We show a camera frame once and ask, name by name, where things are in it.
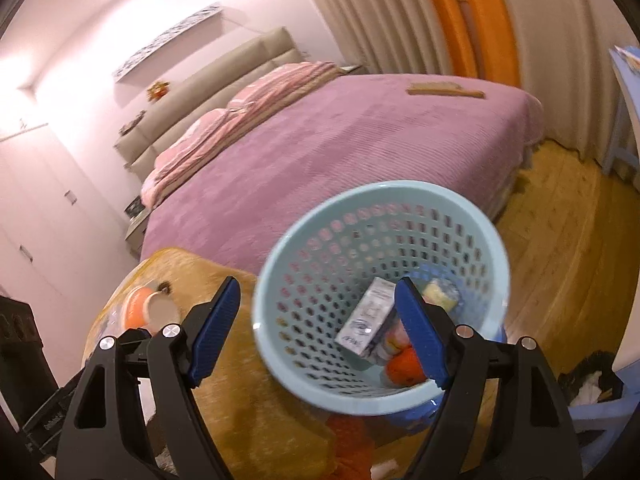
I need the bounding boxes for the wooden brush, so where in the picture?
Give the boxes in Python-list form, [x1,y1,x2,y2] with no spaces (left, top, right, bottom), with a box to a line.
[406,82,486,101]

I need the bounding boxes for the beige curtain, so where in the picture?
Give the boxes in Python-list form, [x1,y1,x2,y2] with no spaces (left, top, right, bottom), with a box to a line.
[505,0,640,171]
[290,0,456,79]

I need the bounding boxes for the orange white paper cup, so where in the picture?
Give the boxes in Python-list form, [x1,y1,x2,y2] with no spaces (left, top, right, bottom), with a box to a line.
[125,284,179,334]

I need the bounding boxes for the orange cloth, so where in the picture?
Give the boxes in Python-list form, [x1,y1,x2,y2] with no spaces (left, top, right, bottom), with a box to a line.
[324,414,377,480]

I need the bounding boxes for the purple bedspread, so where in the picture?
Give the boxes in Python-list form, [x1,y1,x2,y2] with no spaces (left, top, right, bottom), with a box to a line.
[140,74,546,272]

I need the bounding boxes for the orange ball toy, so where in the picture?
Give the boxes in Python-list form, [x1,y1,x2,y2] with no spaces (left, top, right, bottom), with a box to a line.
[385,347,429,387]

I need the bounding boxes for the black bin bag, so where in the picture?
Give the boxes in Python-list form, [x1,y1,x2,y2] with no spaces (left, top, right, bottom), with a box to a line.
[557,351,626,409]

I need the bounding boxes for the white printed carton box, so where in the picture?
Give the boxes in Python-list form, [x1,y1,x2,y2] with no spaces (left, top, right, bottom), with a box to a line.
[334,278,399,359]

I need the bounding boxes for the colourful books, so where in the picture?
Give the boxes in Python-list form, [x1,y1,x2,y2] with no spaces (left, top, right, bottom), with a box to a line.
[612,45,640,69]

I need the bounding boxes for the pink pillow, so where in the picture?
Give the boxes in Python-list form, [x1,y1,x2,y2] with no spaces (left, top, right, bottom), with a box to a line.
[227,62,336,111]
[155,108,237,171]

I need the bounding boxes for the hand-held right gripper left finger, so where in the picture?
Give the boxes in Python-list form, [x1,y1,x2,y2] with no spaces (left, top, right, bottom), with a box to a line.
[54,276,242,480]

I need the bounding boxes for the white wardrobe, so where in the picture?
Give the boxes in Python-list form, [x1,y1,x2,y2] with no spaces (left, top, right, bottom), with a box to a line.
[0,122,137,311]

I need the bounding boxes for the pink striped folded quilt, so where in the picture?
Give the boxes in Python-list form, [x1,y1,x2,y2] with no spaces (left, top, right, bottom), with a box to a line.
[141,65,337,209]

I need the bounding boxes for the light blue perforated plastic basket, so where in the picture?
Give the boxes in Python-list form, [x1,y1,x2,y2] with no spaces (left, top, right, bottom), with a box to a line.
[251,180,512,417]

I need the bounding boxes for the dark patterned pouch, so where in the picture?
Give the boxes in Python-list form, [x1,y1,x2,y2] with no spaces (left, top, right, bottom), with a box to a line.
[118,110,147,136]

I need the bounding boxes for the pale blue waste bin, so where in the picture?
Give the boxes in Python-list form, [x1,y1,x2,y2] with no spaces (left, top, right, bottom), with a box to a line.
[567,394,634,436]

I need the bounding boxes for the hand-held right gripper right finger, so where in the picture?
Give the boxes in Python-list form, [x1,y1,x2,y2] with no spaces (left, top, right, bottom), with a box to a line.
[394,276,586,480]

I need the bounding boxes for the yellow panda print rug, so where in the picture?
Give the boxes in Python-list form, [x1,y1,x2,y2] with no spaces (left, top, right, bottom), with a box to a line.
[82,246,453,480]

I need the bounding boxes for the beige upholstered headboard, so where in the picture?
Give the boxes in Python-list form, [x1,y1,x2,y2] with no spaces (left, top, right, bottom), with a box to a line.
[114,27,304,181]

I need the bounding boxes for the orange curtain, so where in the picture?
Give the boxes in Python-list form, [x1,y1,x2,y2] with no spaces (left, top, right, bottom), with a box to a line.
[457,0,522,89]
[415,0,479,81]

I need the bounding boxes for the pink white wrapper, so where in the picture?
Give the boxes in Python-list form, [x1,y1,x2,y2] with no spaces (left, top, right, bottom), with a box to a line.
[376,320,413,361]

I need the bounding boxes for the yellow packet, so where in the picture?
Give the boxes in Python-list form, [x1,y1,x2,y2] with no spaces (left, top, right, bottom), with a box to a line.
[422,280,461,311]

